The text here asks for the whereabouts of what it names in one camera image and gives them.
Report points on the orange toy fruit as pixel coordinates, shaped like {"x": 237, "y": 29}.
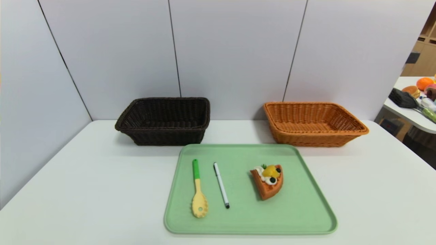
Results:
{"x": 425, "y": 83}

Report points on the white toy item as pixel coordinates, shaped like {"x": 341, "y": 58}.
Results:
{"x": 428, "y": 103}

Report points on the green toy vegetable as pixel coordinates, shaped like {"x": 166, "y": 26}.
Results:
{"x": 430, "y": 114}

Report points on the dark brown wicker basket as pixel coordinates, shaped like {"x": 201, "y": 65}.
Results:
{"x": 160, "y": 136}

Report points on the wooden shelf unit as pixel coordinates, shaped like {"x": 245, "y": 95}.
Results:
{"x": 425, "y": 58}

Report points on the orange wicker basket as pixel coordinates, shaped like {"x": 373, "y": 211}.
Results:
{"x": 306, "y": 137}

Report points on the dark grey rectangular object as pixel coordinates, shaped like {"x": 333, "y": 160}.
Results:
{"x": 413, "y": 58}

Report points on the black brush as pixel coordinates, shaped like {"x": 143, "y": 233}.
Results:
{"x": 402, "y": 98}

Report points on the toy bread bun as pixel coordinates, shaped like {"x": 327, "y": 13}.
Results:
{"x": 411, "y": 91}

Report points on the light green plastic tray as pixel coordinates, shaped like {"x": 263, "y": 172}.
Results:
{"x": 289, "y": 214}

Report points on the pink brown toy doughnut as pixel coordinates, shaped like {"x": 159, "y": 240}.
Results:
{"x": 432, "y": 92}

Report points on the white stylus pen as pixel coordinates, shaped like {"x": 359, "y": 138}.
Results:
{"x": 220, "y": 183}

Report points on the brown cardboard box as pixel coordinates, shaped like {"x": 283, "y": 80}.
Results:
{"x": 402, "y": 131}

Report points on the white side table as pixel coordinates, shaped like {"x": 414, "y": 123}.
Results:
{"x": 408, "y": 81}

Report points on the toy waffle slice with fruit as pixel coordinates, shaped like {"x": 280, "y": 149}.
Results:
{"x": 267, "y": 189}

